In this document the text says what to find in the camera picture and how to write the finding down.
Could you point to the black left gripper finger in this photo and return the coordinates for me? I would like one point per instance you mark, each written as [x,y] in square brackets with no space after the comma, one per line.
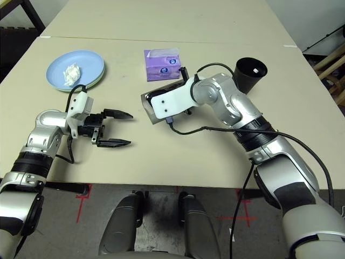
[118,114]
[116,142]

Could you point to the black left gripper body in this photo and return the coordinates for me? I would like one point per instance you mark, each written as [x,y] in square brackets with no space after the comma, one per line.
[90,125]

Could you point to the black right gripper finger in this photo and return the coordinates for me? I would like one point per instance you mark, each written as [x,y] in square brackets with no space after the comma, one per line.
[188,111]
[183,74]

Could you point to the grey glasses case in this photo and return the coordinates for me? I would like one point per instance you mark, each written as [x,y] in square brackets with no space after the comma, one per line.
[148,113]

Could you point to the white tissue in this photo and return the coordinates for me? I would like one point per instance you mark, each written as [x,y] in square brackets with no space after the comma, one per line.
[71,74]

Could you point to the pale blue plastic plate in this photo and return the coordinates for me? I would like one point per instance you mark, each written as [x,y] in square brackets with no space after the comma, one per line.
[89,64]

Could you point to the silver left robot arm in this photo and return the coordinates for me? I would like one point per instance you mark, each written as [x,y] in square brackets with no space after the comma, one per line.
[45,121]

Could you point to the purple tissue pack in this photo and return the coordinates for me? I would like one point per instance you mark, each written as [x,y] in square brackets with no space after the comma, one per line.
[161,67]

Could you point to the pale green plastic plate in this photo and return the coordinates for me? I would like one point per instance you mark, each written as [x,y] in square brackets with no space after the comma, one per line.
[97,84]

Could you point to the black plastic cup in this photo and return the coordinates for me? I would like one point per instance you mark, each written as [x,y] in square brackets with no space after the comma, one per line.
[248,81]

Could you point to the red floor tape corner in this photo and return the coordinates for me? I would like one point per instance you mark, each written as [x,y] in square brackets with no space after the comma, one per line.
[80,207]

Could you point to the grey robot left leg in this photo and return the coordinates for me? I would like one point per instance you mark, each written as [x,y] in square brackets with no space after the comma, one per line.
[121,226]

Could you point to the grey robot leg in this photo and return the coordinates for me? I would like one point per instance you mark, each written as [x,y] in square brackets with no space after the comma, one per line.
[200,229]
[121,226]

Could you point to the light grey robot pelvis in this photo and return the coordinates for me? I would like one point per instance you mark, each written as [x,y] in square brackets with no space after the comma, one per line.
[140,255]

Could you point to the grey robot right leg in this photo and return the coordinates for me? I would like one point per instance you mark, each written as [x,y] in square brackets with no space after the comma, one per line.
[200,229]

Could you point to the red floor tape cross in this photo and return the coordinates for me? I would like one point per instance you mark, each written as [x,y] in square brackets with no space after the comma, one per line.
[246,217]

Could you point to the black framed side table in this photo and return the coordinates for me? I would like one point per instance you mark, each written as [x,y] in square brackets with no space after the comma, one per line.
[35,16]

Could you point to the white floor tape strip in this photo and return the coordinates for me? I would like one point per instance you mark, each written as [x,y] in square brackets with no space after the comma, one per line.
[230,237]

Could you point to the thin black rod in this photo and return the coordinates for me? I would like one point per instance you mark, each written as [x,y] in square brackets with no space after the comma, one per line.
[327,34]

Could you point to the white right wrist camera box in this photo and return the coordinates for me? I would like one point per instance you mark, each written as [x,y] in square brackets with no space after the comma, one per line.
[172,102]

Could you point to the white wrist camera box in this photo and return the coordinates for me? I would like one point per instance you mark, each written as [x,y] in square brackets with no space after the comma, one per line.
[172,102]
[78,105]

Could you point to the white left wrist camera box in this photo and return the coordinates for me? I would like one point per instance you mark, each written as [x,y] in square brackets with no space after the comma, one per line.
[78,105]

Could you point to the light wooden frame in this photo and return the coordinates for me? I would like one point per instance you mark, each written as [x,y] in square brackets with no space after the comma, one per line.
[331,63]

